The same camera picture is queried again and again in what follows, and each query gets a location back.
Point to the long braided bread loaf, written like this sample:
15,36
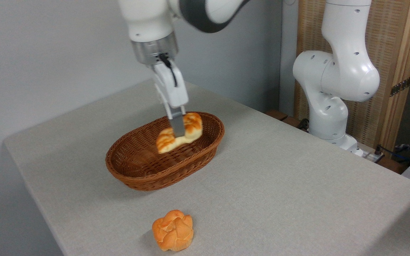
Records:
194,126

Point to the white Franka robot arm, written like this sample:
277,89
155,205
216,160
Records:
340,71

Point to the brown wicker oval basket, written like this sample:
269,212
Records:
137,167

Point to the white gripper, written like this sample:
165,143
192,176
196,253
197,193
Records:
173,89

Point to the round knotted bread roll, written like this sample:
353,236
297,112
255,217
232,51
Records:
173,231

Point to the wooden woven folding screen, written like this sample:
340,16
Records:
393,35

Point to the brown wooden robot base board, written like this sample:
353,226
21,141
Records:
390,165

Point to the dark metal screen hinge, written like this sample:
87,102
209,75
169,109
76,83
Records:
400,86

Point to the grey tablecloth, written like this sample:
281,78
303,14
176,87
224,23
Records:
279,199

